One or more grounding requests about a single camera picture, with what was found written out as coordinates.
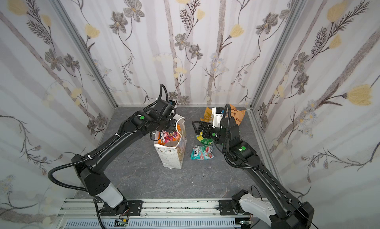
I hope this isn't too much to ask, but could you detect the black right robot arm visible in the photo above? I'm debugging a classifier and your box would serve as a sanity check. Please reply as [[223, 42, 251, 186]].
[[192, 104, 315, 229]]

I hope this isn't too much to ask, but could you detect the aluminium corner post left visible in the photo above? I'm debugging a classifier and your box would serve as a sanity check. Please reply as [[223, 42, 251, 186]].
[[48, 0, 118, 108]]

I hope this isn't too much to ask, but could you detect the aluminium corner post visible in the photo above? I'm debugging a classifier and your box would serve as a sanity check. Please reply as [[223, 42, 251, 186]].
[[249, 0, 307, 108], [48, 0, 118, 108]]

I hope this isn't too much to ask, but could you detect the orange pink candy packet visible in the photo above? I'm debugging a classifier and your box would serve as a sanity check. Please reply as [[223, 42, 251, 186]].
[[157, 131, 181, 145]]

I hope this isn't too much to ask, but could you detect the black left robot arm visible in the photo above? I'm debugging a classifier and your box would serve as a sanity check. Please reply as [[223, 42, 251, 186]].
[[47, 84, 176, 216]]

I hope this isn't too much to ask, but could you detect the yellow snack packet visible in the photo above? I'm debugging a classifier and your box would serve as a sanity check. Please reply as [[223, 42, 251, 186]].
[[200, 107, 213, 123]]

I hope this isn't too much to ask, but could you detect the green yellow candy packet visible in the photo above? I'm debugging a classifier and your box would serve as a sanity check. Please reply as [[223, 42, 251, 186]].
[[196, 132, 214, 145]]

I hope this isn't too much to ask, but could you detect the white slotted cable duct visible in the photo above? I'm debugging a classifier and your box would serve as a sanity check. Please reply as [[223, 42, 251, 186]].
[[63, 218, 241, 229]]

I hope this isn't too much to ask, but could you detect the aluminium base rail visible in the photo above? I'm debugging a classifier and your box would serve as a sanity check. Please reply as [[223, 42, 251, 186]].
[[56, 198, 303, 229]]

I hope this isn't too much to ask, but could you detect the teal red candy packet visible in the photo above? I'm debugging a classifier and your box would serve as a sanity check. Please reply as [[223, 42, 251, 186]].
[[191, 145, 214, 160]]

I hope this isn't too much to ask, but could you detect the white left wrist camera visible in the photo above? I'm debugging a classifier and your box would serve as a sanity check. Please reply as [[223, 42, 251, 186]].
[[169, 100, 177, 107]]

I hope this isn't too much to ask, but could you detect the aluminium corner post right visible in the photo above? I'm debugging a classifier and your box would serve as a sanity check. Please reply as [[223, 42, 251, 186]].
[[249, 0, 307, 108]]

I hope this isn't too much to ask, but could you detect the white paper bag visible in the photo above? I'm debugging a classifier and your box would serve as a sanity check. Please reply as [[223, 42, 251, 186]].
[[154, 114, 187, 169]]

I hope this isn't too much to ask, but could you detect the orange snack packet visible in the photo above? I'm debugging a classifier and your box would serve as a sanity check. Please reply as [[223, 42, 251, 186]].
[[230, 105, 246, 126]]

